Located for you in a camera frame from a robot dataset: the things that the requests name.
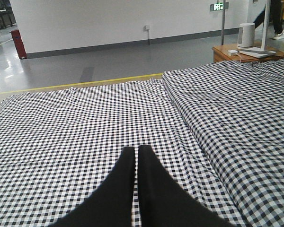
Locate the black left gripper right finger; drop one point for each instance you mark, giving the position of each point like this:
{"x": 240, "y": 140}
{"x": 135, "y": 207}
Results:
{"x": 163, "y": 203}

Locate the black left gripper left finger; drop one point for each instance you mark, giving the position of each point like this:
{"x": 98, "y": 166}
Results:
{"x": 110, "y": 205}

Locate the black white checkered bed sheet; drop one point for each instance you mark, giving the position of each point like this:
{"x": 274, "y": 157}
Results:
{"x": 57, "y": 147}

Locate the white desk lamp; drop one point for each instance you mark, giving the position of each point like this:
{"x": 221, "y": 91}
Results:
{"x": 260, "y": 52}

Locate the black white checkered duvet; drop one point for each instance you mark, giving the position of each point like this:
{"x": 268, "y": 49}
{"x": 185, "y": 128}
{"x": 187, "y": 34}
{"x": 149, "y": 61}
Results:
{"x": 236, "y": 113}

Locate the wooden nightstand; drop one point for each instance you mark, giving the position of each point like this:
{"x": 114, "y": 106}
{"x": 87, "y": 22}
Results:
{"x": 220, "y": 53}

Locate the white charger adapter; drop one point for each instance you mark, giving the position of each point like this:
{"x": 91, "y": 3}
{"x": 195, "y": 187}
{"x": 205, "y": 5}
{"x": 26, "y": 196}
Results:
{"x": 232, "y": 52}

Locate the white cylindrical heater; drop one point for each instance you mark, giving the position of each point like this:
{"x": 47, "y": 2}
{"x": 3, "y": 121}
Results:
{"x": 246, "y": 35}

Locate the red fire cabinet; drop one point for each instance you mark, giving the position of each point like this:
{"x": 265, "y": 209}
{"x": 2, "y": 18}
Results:
{"x": 17, "y": 39}

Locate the green exit sign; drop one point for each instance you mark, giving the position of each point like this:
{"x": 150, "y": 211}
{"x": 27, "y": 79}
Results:
{"x": 219, "y": 6}

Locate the grey metal pole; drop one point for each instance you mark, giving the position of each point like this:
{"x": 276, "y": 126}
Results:
{"x": 223, "y": 21}

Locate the walking person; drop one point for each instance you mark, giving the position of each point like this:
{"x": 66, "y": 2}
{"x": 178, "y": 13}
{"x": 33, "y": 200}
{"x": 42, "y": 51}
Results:
{"x": 275, "y": 13}

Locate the white wall socket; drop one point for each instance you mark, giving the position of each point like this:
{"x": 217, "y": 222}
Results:
{"x": 147, "y": 27}

